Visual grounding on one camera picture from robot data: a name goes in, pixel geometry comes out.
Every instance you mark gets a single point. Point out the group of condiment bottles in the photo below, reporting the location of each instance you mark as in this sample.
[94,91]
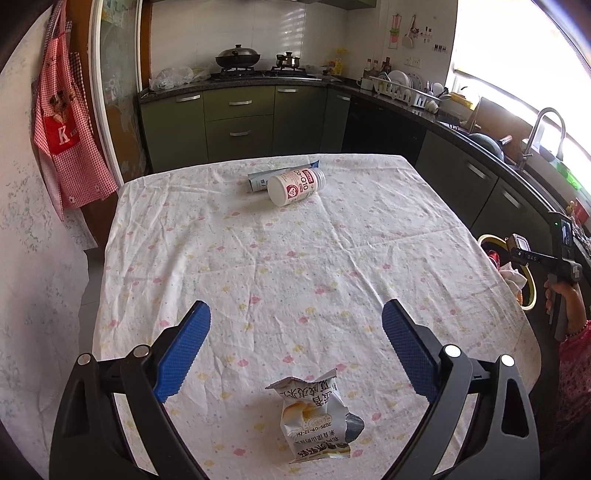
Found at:
[376,67]

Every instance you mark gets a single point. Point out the red cola can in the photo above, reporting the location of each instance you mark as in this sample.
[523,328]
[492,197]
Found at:
[492,257]

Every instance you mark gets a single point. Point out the green kitchen cabinets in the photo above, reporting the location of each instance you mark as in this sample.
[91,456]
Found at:
[240,124]

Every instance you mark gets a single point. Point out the white wall socket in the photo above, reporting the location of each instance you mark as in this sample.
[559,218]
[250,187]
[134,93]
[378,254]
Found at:
[413,61]

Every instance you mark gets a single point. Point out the clear plastic bag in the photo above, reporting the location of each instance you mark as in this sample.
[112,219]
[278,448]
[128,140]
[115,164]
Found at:
[171,77]

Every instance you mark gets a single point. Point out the small steel pot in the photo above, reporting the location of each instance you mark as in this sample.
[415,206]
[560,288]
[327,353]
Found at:
[288,60]

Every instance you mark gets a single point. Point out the white paper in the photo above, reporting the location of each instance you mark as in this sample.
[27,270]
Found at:
[513,279]

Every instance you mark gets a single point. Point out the person's right hand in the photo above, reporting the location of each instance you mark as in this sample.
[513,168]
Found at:
[577,309]

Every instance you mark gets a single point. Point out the yellow-rimmed blue trash bin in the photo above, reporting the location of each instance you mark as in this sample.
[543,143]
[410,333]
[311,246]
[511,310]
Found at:
[530,297]

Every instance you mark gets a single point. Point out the white dish rack with dishes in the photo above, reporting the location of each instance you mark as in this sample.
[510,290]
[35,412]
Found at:
[406,90]

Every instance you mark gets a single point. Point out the black wok with lid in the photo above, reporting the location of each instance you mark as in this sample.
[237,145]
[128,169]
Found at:
[238,57]

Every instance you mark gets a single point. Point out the black built-in appliance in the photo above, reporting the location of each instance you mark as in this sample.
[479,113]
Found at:
[383,134]

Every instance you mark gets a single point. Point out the white floral tablecloth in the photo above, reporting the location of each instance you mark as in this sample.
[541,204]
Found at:
[295,277]

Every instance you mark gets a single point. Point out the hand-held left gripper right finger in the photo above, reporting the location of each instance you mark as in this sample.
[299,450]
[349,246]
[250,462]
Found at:
[408,350]

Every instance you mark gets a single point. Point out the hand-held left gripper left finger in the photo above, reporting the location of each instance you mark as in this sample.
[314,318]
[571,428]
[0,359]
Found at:
[182,355]

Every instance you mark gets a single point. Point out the white pill bottle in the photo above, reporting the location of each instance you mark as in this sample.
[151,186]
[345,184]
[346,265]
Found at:
[291,187]

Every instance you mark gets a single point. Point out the person's right forearm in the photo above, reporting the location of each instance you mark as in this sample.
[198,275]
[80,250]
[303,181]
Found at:
[577,374]

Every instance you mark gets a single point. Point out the steel kitchen faucet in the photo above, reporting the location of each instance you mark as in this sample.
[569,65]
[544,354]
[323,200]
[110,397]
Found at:
[547,117]

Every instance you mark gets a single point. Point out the white bread snack wrapper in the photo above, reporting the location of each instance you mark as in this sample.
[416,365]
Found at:
[309,424]

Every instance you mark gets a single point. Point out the frosted glass sliding door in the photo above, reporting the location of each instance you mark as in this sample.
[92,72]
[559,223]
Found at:
[117,92]

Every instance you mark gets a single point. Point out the dark frying pan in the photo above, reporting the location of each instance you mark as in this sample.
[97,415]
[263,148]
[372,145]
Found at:
[487,143]

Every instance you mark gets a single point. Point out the gas stove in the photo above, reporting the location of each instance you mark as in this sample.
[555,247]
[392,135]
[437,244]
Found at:
[263,72]

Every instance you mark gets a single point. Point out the red checked apron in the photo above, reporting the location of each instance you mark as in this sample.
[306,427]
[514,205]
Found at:
[64,134]

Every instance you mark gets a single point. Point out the hanging wall utensil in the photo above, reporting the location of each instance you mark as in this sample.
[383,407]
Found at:
[395,30]

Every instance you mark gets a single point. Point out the blue tube box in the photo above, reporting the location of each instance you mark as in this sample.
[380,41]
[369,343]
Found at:
[258,181]

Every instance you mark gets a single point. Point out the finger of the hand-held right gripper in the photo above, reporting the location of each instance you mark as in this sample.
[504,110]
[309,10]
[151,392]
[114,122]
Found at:
[516,244]

